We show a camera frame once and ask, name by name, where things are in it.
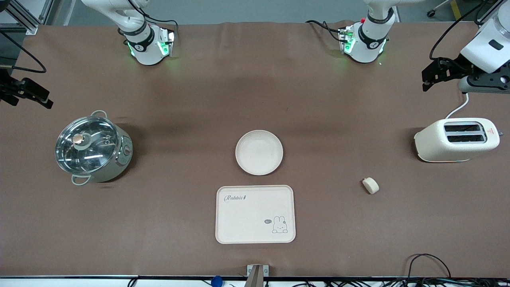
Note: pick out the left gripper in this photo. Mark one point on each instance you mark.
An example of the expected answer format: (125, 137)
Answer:
(456, 65)

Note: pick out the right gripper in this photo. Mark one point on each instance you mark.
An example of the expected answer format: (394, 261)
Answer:
(12, 86)

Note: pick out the small cream bun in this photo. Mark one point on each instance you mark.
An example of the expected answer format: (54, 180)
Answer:
(371, 185)

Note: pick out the round cream plate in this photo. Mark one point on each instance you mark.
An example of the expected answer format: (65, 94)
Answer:
(259, 152)

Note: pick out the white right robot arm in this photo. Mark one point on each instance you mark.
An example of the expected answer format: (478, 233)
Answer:
(143, 44)

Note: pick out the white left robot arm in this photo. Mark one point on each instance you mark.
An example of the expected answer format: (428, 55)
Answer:
(368, 40)

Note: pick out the cream rabbit print tray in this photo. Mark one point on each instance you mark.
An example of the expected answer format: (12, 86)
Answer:
(255, 215)

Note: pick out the black chair caster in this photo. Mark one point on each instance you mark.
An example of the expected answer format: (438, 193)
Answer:
(431, 13)

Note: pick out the glass pot lid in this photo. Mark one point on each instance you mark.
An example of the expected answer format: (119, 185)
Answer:
(87, 145)

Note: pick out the cream two-slot toaster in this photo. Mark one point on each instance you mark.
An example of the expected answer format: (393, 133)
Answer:
(454, 145)

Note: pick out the steel pot with glass lid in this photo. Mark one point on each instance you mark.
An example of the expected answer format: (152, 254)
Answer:
(119, 159)

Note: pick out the brown table mat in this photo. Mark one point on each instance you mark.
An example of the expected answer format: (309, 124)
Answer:
(179, 103)

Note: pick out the small blue round object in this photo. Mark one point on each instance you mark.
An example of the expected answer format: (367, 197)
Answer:
(216, 281)

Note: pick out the aluminium frame profile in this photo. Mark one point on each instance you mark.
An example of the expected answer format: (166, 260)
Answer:
(24, 18)
(488, 12)

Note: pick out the grey metal camera bracket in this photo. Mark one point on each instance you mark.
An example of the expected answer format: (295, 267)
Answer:
(257, 274)

